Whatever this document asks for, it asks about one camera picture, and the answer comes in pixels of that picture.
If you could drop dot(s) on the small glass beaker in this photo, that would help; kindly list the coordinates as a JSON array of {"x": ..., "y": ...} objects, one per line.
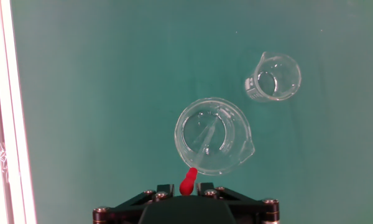
[{"x": 275, "y": 77}]

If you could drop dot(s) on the aluminium table edge rail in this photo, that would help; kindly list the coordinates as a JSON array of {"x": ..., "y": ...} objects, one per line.
[{"x": 9, "y": 93}]

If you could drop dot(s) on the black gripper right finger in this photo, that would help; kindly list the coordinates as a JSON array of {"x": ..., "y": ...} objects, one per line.
[{"x": 251, "y": 210}]

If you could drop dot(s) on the green table mat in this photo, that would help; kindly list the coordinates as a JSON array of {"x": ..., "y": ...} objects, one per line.
[{"x": 112, "y": 93}]

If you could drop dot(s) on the glass dropper with red bulb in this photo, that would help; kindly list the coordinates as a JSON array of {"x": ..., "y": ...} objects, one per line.
[{"x": 186, "y": 186}]

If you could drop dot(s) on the large glass beaker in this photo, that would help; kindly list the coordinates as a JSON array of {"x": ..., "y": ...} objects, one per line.
[{"x": 211, "y": 133}]

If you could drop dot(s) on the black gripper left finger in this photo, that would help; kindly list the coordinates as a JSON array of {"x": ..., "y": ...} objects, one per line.
[{"x": 121, "y": 211}]

